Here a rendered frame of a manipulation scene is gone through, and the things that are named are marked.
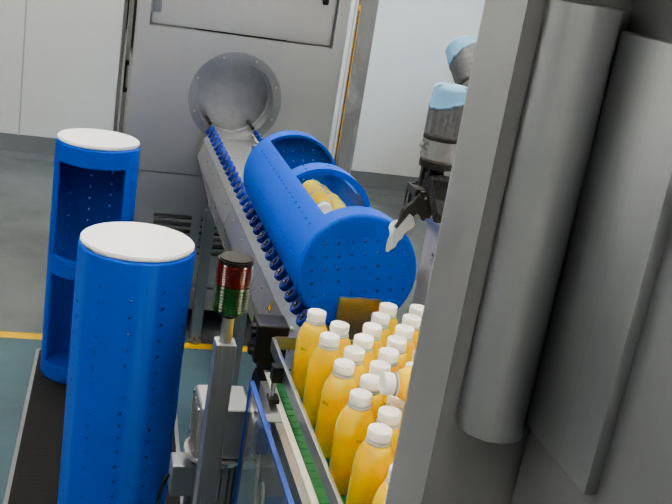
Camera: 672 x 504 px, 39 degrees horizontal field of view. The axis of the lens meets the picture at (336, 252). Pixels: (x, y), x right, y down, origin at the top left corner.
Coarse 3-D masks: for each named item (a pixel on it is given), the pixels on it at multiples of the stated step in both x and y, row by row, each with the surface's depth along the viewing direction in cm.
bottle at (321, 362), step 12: (324, 348) 184; (336, 348) 184; (312, 360) 185; (324, 360) 183; (312, 372) 185; (324, 372) 184; (312, 384) 185; (312, 396) 186; (312, 408) 186; (312, 420) 187
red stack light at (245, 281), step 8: (216, 272) 166; (224, 272) 164; (232, 272) 163; (240, 272) 164; (248, 272) 165; (216, 280) 166; (224, 280) 164; (232, 280) 164; (240, 280) 164; (248, 280) 165; (232, 288) 164; (240, 288) 165
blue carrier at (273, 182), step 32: (256, 160) 283; (288, 160) 297; (320, 160) 299; (256, 192) 272; (288, 192) 245; (352, 192) 275; (288, 224) 232; (320, 224) 216; (352, 224) 215; (384, 224) 217; (288, 256) 226; (320, 256) 216; (352, 256) 218; (384, 256) 219; (320, 288) 218; (352, 288) 220; (384, 288) 222
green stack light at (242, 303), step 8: (216, 288) 166; (224, 288) 165; (248, 288) 166; (216, 296) 166; (224, 296) 165; (232, 296) 165; (240, 296) 165; (248, 296) 167; (216, 304) 166; (224, 304) 165; (232, 304) 165; (240, 304) 166; (248, 304) 168; (216, 312) 166; (224, 312) 166; (232, 312) 166; (240, 312) 166
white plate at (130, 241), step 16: (96, 224) 241; (112, 224) 243; (128, 224) 245; (144, 224) 247; (80, 240) 230; (96, 240) 230; (112, 240) 231; (128, 240) 233; (144, 240) 235; (160, 240) 237; (176, 240) 239; (112, 256) 223; (128, 256) 223; (144, 256) 224; (160, 256) 226; (176, 256) 228
